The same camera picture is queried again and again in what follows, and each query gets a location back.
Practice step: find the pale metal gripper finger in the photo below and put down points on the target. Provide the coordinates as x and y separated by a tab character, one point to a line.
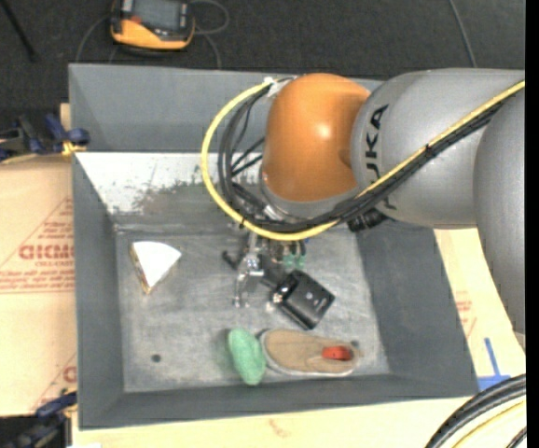
239	292
248	289

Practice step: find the black box-shaped device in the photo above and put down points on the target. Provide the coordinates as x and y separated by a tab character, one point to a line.
308	300

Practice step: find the green sponge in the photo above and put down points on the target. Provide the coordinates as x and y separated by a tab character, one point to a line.
247	356

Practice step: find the grey metal bin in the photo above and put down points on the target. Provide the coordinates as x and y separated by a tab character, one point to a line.
181	325

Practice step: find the white wedge with yellow side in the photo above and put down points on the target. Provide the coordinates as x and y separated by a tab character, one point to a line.
157	261

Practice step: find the small red object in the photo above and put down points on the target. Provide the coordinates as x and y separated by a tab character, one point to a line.
335	353

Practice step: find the brown cardboard board, red print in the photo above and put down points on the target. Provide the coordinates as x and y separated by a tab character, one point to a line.
27	325

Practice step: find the black cylinder on white bracket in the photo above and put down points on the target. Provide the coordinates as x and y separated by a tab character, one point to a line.
367	221

